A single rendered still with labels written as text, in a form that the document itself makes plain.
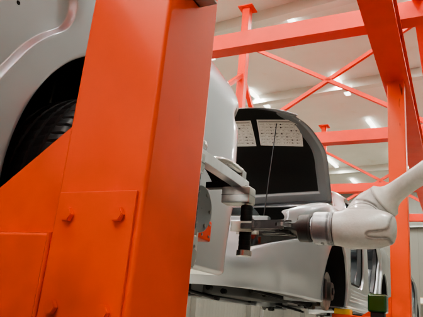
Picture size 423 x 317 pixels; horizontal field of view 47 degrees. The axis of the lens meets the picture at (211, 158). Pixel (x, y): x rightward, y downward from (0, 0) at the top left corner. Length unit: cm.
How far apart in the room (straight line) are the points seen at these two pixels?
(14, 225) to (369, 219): 84
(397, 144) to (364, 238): 380
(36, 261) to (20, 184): 15
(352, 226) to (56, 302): 80
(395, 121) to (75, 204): 458
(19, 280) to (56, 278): 8
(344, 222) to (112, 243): 75
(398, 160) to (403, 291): 122
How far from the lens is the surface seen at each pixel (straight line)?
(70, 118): 128
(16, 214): 86
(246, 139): 481
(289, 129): 463
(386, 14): 432
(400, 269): 480
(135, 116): 74
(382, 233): 130
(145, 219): 69
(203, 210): 133
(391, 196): 144
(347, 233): 131
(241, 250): 141
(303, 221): 135
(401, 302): 478
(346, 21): 495
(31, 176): 86
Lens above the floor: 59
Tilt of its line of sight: 17 degrees up
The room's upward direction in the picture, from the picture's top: 5 degrees clockwise
